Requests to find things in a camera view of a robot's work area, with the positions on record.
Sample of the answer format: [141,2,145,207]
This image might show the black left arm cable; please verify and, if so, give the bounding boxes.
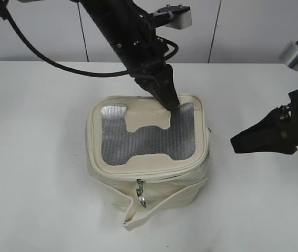
[0,0,180,79]

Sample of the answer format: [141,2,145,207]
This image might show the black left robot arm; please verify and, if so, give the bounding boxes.
[80,1,179,111]

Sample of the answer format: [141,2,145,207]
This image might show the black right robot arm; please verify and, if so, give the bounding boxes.
[231,89,298,155]

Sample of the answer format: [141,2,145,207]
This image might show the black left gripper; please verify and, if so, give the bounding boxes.
[117,36,179,110]

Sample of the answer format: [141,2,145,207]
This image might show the cream fabric zipper bag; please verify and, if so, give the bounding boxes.
[86,94,211,231]

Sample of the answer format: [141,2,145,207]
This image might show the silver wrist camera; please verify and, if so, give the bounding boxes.
[278,40,298,79]
[151,4,192,30]

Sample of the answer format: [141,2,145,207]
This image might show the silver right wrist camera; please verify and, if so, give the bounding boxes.
[278,40,298,79]

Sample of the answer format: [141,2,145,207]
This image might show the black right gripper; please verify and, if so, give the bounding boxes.
[230,89,298,155]

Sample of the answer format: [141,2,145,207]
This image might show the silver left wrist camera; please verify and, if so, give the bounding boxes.
[151,4,192,30]

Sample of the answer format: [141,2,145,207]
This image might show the silver zipper pull with ring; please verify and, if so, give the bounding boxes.
[136,179,147,208]

